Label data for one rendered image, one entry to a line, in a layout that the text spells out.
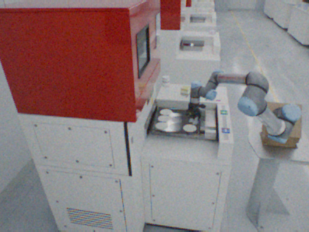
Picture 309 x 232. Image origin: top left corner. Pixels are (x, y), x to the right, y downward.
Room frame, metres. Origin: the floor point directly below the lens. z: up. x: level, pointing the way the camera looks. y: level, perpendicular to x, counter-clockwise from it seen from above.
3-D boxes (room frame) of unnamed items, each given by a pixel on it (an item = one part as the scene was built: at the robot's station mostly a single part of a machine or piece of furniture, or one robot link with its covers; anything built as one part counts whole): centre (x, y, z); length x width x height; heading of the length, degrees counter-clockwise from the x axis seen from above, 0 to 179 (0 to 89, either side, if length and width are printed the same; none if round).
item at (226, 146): (1.58, -0.50, 0.89); 0.55 x 0.09 x 0.14; 169
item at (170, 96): (2.08, -0.32, 0.89); 0.62 x 0.35 x 0.14; 79
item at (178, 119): (1.72, -0.15, 0.90); 0.34 x 0.34 x 0.01; 79
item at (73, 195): (1.63, 0.44, 0.41); 0.82 x 0.71 x 0.82; 169
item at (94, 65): (1.63, 0.41, 1.52); 0.81 x 0.75 x 0.59; 169
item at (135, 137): (1.57, 0.10, 1.02); 0.82 x 0.03 x 0.40; 169
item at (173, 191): (1.78, -0.27, 0.41); 0.97 x 0.64 x 0.82; 169
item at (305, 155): (1.52, -0.91, 0.75); 0.45 x 0.44 x 0.13; 79
